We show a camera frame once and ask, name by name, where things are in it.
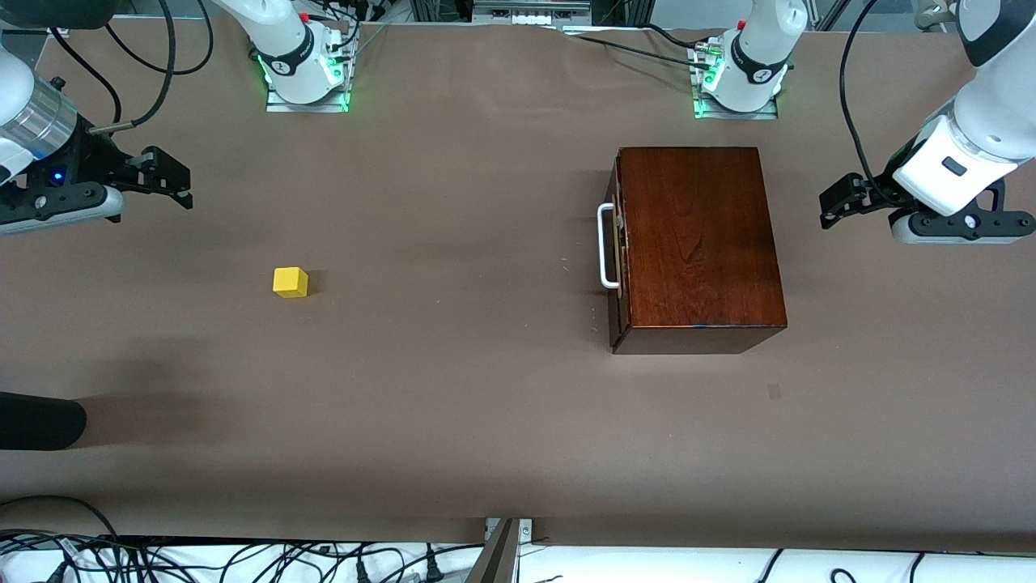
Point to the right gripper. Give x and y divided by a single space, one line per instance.
91 162

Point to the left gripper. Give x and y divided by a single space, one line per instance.
876 193

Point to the yellow cube block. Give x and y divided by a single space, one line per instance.
290 282

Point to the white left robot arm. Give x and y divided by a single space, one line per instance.
1004 105

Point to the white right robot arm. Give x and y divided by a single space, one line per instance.
283 40

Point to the dark brown wooden cabinet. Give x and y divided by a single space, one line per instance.
704 243

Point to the black ribbed cylinder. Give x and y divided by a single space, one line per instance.
40 421

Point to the brown table cover mat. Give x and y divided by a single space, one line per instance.
453 389

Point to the grey control box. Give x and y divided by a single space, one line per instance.
526 10

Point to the silver mounting plate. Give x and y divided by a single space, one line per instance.
524 530

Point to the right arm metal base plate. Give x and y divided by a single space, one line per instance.
307 107

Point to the grey metal post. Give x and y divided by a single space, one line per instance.
495 559

